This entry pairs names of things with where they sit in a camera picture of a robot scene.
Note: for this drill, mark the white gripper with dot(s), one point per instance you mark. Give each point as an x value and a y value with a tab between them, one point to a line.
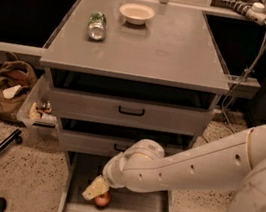
110	174

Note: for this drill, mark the red apple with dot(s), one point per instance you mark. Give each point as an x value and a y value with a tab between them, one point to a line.
103	200

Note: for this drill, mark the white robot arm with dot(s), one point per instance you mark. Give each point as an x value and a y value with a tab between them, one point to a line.
236	162

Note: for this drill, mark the grey bottom drawer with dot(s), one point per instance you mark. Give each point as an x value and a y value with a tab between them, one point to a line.
83	168

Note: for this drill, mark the grey drawer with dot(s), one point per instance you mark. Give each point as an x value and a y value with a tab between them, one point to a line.
129	103
83	168
108	140

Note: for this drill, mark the grey middle drawer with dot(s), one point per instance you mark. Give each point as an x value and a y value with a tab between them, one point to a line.
108	140

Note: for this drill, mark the grey top drawer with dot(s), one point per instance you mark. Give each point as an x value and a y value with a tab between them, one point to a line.
129	103

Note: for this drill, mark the grey drawer cabinet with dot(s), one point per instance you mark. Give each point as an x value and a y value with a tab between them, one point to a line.
172	49

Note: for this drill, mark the clear plastic bin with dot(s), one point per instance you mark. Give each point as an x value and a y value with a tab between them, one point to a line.
36	112

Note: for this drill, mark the brown canvas bag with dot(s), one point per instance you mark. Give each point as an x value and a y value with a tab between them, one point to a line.
17	79

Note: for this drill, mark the green soda can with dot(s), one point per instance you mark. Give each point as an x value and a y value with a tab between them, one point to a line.
96	26

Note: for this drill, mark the white bowl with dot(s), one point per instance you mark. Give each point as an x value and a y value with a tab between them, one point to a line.
136	14

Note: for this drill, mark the white coiled hose fixture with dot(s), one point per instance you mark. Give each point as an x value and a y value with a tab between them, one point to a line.
252	12

